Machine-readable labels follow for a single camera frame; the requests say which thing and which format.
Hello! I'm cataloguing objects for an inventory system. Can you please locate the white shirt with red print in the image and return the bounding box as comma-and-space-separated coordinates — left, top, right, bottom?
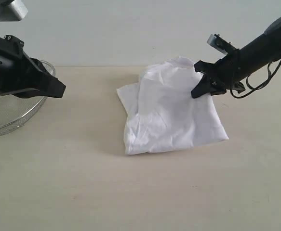
117, 56, 228, 155

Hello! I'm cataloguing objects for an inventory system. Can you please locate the metal wire mesh basket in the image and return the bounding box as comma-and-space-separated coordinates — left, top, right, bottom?
0, 60, 56, 137

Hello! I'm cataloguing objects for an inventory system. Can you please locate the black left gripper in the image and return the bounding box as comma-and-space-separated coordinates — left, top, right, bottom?
0, 35, 66, 98

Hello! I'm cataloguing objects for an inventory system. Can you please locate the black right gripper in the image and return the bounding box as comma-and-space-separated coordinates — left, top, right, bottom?
191, 49, 245, 99

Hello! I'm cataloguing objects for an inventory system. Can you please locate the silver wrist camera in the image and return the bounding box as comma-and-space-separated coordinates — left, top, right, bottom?
0, 0, 28, 22
207, 34, 236, 55

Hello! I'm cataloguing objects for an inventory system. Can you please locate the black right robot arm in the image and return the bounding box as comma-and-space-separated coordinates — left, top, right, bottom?
191, 17, 281, 99

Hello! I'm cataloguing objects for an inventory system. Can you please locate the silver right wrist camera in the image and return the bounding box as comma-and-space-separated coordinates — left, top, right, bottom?
207, 34, 236, 55

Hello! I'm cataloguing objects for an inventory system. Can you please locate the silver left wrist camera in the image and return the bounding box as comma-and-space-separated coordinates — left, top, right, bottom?
0, 0, 28, 22

